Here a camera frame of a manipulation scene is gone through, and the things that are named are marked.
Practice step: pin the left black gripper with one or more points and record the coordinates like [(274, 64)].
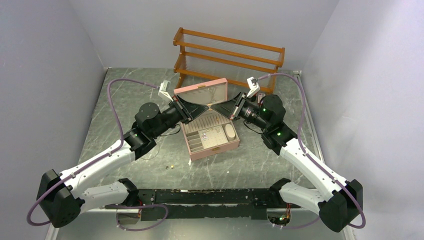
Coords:
[(188, 111)]

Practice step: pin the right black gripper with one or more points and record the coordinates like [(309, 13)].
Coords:
[(232, 108)]

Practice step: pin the pink jewelry box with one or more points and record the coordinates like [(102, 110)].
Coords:
[(210, 133)]

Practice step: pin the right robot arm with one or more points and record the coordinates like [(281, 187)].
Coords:
[(336, 200)]

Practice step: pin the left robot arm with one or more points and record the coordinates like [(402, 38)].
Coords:
[(64, 196)]

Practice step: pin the wooden two-tier shelf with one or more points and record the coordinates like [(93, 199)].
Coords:
[(210, 56)]

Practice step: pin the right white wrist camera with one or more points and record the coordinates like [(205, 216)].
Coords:
[(254, 87)]

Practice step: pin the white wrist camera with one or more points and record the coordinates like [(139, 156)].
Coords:
[(254, 87), (163, 93)]

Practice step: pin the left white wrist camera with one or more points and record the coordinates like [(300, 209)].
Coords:
[(163, 93)]

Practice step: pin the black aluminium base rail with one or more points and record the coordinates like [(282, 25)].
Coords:
[(252, 203)]

